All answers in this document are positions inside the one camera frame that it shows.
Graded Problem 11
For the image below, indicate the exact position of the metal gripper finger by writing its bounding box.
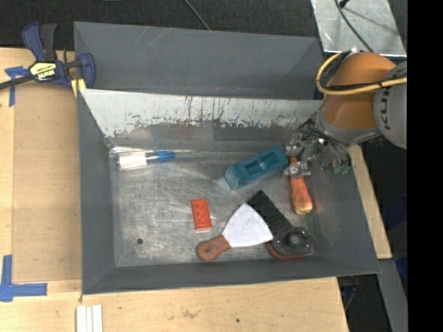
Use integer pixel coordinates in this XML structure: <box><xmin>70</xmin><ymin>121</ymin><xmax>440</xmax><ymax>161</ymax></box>
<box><xmin>283</xmin><ymin>133</ymin><xmax>307</xmax><ymax>156</ymax></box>
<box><xmin>282</xmin><ymin>162</ymin><xmax>311</xmax><ymax>180</ymax></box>

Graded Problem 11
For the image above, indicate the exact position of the orange toy carrot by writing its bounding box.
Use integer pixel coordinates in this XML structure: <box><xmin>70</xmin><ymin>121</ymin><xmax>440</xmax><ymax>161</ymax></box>
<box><xmin>289</xmin><ymin>156</ymin><xmax>314</xmax><ymax>216</ymax></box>

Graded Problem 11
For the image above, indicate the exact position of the teal blue plastic box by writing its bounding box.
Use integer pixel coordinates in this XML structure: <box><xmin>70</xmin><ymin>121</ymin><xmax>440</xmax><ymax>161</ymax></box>
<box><xmin>224</xmin><ymin>145</ymin><xmax>289</xmax><ymax>191</ymax></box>

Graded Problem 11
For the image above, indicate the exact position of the small red flat block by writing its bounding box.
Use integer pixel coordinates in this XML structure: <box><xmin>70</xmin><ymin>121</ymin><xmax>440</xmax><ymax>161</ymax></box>
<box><xmin>190</xmin><ymin>199</ymin><xmax>213</xmax><ymax>234</ymax></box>

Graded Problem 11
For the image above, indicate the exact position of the grey metal bin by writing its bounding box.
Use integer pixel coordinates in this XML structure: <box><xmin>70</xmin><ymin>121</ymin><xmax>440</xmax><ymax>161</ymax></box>
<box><xmin>72</xmin><ymin>21</ymin><xmax>382</xmax><ymax>295</ymax></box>

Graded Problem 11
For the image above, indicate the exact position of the clear tube with blue cap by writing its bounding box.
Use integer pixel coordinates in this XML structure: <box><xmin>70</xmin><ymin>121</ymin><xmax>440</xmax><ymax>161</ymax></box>
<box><xmin>110</xmin><ymin>147</ymin><xmax>195</xmax><ymax>172</ymax></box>

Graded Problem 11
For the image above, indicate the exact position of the black brush with ring handle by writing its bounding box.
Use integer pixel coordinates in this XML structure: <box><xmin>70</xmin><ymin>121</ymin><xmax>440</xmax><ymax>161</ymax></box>
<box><xmin>248</xmin><ymin>190</ymin><xmax>313</xmax><ymax>260</ymax></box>

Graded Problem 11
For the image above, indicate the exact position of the white scraper with red-brown handle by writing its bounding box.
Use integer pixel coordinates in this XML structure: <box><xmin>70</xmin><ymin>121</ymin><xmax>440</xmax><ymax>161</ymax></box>
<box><xmin>195</xmin><ymin>203</ymin><xmax>275</xmax><ymax>262</ymax></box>

